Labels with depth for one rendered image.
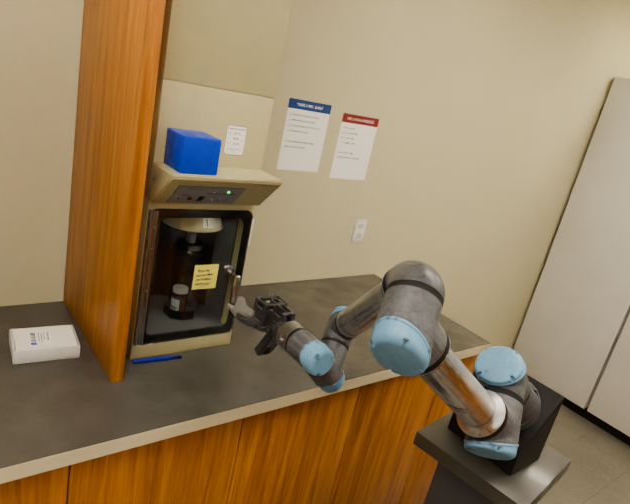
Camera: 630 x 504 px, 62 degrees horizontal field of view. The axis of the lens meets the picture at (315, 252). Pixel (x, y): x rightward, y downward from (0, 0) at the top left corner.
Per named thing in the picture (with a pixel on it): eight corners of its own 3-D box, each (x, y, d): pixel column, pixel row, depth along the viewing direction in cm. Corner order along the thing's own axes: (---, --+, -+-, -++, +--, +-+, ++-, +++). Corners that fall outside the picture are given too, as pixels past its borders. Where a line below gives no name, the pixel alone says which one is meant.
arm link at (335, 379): (354, 359, 140) (339, 337, 133) (341, 398, 134) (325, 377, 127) (329, 355, 145) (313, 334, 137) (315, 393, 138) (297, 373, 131)
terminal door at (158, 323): (134, 344, 147) (151, 208, 135) (230, 331, 166) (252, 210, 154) (135, 346, 147) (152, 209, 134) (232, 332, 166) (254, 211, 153)
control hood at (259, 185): (148, 200, 134) (152, 161, 131) (255, 203, 154) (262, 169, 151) (165, 214, 126) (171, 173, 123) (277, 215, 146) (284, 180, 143)
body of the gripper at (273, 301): (277, 293, 145) (302, 313, 136) (271, 321, 147) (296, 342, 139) (253, 296, 140) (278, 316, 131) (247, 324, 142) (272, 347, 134)
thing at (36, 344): (8, 341, 145) (9, 328, 143) (72, 336, 154) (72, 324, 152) (12, 365, 135) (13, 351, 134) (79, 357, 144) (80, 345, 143)
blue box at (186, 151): (162, 163, 132) (167, 127, 129) (199, 165, 138) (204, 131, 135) (179, 173, 125) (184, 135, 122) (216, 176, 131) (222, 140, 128)
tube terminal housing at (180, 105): (101, 319, 166) (126, 66, 142) (196, 308, 187) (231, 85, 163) (129, 360, 148) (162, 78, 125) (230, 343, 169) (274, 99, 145)
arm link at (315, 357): (319, 385, 126) (304, 368, 121) (293, 361, 134) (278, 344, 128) (341, 361, 128) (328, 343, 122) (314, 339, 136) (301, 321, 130)
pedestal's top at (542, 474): (566, 471, 150) (571, 460, 148) (519, 522, 127) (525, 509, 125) (468, 409, 170) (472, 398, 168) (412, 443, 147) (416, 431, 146)
